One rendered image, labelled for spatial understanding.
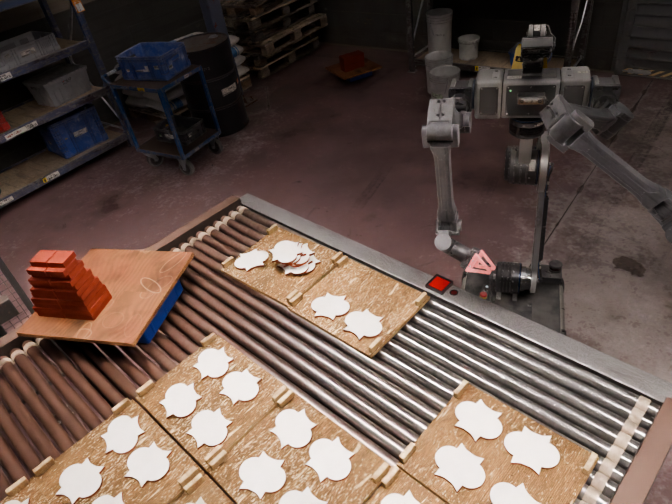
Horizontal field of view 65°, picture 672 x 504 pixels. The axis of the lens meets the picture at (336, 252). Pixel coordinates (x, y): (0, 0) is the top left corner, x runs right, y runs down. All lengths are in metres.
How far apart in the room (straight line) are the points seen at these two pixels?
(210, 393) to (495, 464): 0.91
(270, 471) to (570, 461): 0.82
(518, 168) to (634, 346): 1.35
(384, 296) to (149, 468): 0.97
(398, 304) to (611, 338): 1.56
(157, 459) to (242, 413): 0.28
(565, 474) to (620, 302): 1.97
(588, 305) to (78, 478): 2.69
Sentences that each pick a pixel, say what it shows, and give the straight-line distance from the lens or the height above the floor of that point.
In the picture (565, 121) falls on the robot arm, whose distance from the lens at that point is 1.67.
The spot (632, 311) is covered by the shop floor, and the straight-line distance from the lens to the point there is 3.43.
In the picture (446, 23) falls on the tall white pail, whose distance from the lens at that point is 6.39.
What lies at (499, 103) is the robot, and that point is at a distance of 2.17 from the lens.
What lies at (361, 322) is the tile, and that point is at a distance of 1.92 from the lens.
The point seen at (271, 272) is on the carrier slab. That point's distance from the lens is 2.22.
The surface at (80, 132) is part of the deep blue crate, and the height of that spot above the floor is 0.33.
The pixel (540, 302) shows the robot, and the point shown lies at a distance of 3.02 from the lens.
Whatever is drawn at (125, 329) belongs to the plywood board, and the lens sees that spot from 2.07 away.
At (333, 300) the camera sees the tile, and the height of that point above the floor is 0.95.
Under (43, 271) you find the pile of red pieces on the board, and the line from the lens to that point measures 2.10.
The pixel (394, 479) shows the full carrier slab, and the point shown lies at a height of 0.94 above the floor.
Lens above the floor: 2.33
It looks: 38 degrees down
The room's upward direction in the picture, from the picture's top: 10 degrees counter-clockwise
